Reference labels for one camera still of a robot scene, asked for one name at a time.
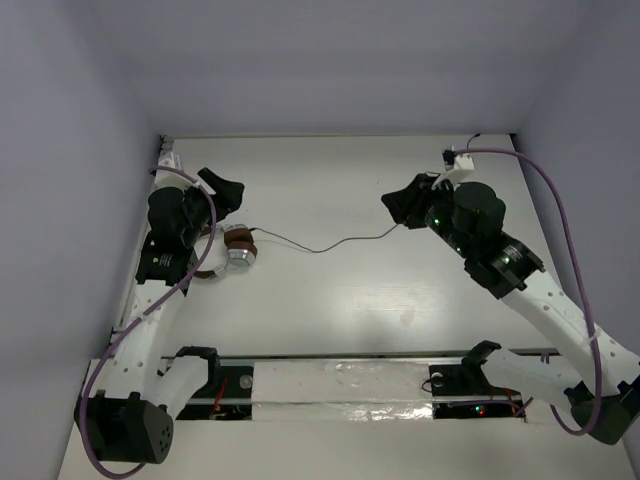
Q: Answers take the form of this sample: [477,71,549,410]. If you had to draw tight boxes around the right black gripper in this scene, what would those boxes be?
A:
[382,172,473,258]

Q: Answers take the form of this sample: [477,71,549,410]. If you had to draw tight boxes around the silver taped mounting rail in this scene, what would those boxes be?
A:
[178,357,530,422]

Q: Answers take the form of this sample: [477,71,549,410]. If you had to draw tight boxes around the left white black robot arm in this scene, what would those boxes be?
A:
[75,166,245,479]

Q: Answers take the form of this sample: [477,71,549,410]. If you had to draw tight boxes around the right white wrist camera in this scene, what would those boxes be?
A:
[432,148,475,190]

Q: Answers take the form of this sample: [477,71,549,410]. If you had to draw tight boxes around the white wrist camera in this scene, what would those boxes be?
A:
[432,148,475,190]
[149,151,184,176]

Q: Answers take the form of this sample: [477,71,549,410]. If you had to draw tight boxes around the thin black headphone cable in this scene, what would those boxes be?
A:
[247,223,401,255]

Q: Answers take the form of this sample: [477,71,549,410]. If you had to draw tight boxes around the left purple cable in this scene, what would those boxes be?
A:
[81,168,218,477]

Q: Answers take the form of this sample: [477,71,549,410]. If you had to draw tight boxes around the brown silver headphones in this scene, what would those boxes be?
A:
[194,224,258,280]

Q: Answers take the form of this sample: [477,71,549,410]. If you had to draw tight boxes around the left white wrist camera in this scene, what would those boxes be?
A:
[149,151,184,176]

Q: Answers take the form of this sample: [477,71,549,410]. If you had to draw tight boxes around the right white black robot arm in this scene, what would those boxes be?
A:
[381,174,639,445]

